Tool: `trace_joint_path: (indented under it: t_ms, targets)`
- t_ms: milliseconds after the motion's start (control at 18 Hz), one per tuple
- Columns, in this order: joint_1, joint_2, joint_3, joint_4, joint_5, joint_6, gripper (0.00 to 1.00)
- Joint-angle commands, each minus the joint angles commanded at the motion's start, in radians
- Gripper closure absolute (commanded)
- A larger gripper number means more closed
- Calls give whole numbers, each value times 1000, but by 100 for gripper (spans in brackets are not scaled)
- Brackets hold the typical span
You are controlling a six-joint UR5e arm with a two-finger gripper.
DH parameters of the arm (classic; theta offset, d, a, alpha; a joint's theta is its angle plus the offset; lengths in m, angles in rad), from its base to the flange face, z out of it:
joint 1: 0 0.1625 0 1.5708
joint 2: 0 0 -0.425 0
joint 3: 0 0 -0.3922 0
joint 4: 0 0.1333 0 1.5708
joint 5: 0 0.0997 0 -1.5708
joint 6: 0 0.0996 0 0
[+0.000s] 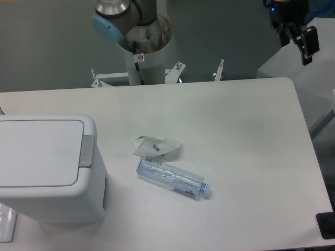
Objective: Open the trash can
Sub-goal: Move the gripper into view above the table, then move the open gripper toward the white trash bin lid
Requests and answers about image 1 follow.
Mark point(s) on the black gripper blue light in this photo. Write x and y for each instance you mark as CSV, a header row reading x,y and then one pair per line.
x,y
288,19

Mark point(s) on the white push-lid trash can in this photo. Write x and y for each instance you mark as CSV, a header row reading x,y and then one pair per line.
x,y
51,168

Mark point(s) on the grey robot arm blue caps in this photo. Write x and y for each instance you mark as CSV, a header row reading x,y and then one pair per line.
x,y
114,19

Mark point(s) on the white covered side box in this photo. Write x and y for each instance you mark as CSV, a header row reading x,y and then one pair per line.
x,y
314,82

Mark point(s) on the silver table clamp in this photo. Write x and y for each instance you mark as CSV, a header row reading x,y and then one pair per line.
x,y
219,74

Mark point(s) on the black device at table edge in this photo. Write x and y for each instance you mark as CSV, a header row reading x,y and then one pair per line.
x,y
326,224

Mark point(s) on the clear crushed plastic bottle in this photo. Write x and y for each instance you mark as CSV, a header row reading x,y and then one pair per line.
x,y
173,177

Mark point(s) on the crumpled white plastic wrapper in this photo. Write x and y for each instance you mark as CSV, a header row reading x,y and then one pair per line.
x,y
149,146

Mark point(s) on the white mounting bracket frame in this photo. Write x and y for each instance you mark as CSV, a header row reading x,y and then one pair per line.
x,y
171,76

